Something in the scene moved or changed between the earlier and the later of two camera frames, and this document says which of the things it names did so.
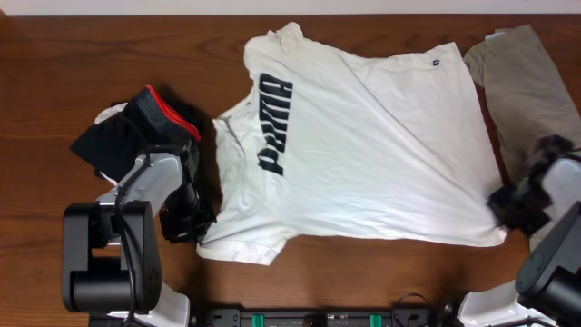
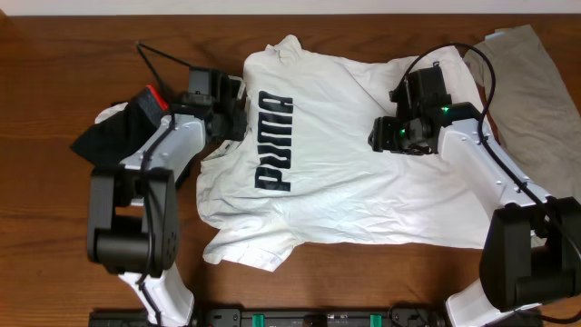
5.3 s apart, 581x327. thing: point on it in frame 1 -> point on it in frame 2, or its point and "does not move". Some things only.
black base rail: (325, 317) does not move
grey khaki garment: (528, 101) does not move
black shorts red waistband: (146, 122) does not move
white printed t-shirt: (339, 143) does not move
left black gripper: (182, 222) -> (233, 113)
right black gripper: (498, 203) -> (383, 137)
